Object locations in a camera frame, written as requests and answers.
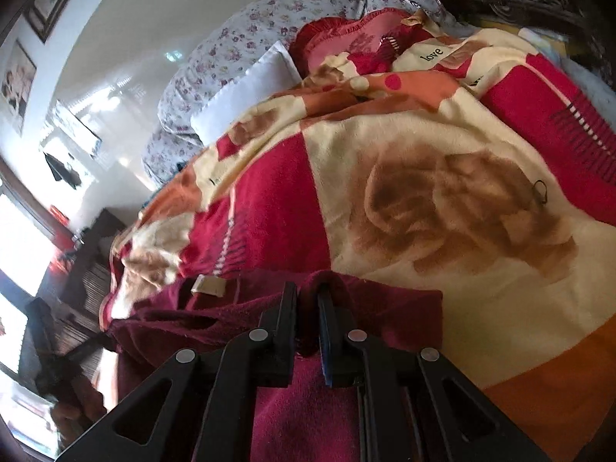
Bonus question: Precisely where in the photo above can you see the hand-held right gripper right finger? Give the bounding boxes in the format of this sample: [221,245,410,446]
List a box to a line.
[315,283,554,462]

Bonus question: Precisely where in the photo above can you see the red box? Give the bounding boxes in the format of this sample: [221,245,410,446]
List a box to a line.
[47,231,74,277]

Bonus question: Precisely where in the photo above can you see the dark hanging cloth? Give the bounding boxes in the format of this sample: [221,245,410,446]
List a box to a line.
[42,151,84,189]

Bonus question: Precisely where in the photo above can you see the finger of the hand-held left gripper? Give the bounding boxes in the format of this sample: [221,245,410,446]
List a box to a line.
[66,333,115,361]

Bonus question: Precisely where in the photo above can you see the red frilled pillow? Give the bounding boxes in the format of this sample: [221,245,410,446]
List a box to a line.
[295,10,436,80]

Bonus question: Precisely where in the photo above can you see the printed fleece blanket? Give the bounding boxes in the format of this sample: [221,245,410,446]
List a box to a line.
[99,26,616,462]

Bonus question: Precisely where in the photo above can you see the white pillow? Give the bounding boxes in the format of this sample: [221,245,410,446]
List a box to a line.
[190,41,305,149]

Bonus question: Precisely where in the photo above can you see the small framed wall picture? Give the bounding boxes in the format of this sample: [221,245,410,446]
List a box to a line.
[0,40,38,134]

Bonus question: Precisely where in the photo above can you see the dark wooden table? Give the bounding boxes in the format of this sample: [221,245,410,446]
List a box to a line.
[45,207,132,347]

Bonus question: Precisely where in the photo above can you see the window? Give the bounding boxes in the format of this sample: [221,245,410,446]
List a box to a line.
[0,185,61,453]

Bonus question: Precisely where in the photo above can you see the maroon fleece garment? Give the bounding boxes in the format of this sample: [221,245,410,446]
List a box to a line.
[99,269,444,462]

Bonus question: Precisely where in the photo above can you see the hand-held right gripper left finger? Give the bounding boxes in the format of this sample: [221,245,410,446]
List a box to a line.
[57,281,299,462]

